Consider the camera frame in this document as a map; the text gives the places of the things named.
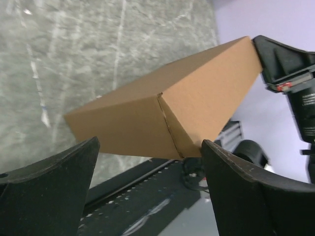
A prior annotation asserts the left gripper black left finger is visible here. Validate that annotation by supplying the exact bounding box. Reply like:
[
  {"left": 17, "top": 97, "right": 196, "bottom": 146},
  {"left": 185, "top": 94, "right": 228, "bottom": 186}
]
[{"left": 0, "top": 137, "right": 100, "bottom": 236}]

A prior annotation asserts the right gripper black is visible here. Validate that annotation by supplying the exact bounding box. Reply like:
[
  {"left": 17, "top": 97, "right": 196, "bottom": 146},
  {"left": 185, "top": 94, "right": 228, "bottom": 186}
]
[{"left": 252, "top": 35, "right": 315, "bottom": 93}]

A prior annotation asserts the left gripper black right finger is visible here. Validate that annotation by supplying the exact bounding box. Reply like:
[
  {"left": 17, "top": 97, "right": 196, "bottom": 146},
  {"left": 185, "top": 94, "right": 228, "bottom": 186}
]
[{"left": 201, "top": 140, "right": 315, "bottom": 236}]

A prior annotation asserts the brown cardboard box sheet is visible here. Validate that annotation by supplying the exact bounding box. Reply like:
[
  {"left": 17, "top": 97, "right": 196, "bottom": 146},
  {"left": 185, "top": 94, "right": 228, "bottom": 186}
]
[{"left": 64, "top": 36, "right": 262, "bottom": 159}]

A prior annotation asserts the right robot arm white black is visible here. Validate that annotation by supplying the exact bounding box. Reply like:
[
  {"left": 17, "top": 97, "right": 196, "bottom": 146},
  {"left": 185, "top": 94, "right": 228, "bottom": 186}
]
[{"left": 252, "top": 35, "right": 315, "bottom": 183}]

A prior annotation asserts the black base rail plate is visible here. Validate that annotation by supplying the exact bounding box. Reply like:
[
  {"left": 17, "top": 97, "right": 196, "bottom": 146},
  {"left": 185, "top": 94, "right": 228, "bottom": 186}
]
[{"left": 77, "top": 158, "right": 204, "bottom": 236}]

